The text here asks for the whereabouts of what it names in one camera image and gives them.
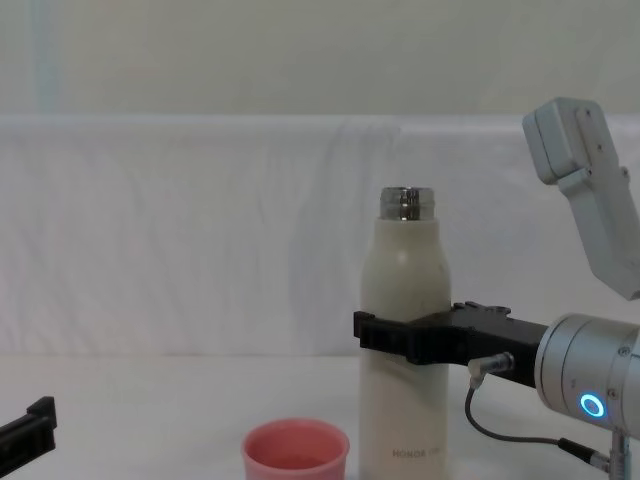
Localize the white table cloth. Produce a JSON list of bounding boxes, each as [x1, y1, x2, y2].
[[0, 352, 640, 480]]

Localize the pink plastic cup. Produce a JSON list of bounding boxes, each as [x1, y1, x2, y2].
[[241, 418, 351, 480]]

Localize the cream vacuum bottle steel neck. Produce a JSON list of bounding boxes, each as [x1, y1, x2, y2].
[[359, 185, 453, 480]]

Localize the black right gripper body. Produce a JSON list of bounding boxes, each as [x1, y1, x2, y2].
[[461, 314, 550, 393]]

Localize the white curtain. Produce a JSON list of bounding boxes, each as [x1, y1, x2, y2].
[[0, 0, 640, 359]]

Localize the thin dark gripper cable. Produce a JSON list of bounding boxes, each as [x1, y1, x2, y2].
[[464, 351, 614, 469]]

